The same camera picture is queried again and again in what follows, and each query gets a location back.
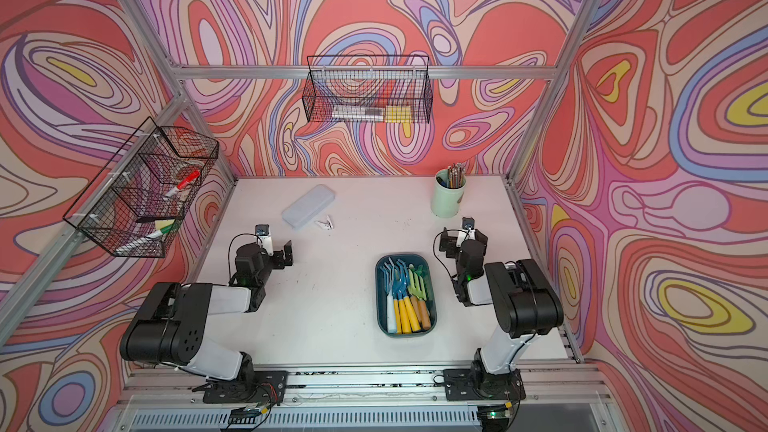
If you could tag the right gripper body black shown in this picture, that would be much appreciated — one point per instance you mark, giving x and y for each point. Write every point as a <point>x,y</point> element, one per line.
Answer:
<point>459,266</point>

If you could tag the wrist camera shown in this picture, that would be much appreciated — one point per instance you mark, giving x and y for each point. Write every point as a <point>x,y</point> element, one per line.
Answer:
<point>262,231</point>
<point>467,231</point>

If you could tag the teal storage box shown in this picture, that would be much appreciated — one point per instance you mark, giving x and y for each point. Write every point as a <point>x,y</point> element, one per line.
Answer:
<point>407,259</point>

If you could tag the green rake wooden handle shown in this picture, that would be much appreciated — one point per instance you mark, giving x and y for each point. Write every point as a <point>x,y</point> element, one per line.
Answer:
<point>417,289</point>

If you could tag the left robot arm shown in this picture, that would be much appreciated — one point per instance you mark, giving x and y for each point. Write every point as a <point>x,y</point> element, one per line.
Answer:
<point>169,328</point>

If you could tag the wire basket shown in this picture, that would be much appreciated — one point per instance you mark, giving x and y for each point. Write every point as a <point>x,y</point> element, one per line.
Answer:
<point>358,87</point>
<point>129,197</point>

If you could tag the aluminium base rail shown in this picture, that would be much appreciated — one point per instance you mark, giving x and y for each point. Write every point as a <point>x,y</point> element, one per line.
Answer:
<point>549,397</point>

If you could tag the light blue rake white handle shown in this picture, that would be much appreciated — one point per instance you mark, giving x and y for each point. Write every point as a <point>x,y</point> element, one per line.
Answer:
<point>391,312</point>

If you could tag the green white marker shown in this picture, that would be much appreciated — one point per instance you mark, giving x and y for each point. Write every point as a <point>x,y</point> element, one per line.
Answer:
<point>162,227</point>

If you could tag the yellow eraser in basket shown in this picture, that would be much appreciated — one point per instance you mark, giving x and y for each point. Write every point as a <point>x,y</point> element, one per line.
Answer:
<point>398,114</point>

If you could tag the pencils in cup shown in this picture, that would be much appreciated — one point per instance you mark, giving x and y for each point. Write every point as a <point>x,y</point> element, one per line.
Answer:
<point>453,176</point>

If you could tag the left wire basket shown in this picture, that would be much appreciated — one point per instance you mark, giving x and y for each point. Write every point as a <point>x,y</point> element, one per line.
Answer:
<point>129,197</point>

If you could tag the red marker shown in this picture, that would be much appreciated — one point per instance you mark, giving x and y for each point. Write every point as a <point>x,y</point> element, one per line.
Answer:
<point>183,184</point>

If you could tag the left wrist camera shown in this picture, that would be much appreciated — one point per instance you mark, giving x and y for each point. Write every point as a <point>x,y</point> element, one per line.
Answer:
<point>262,231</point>

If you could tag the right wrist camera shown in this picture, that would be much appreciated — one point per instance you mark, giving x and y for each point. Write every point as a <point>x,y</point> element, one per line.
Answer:
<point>467,231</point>

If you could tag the dark blue rake yellow handle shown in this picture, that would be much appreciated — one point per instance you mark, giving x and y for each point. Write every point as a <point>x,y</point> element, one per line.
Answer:
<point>399,295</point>

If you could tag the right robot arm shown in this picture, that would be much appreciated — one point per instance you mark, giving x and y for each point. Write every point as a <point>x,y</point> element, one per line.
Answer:
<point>525,307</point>

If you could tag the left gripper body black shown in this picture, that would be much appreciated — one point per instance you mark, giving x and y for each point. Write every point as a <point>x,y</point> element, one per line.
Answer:
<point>265,265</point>

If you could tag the back wire basket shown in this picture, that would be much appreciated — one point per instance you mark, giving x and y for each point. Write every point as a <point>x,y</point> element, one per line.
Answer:
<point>358,87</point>

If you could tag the green pencil cup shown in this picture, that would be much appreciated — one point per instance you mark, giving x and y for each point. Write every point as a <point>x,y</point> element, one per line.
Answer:
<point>445,203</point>

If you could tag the translucent plastic case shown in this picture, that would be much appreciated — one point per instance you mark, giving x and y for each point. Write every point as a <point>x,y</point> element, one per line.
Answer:
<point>308,206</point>

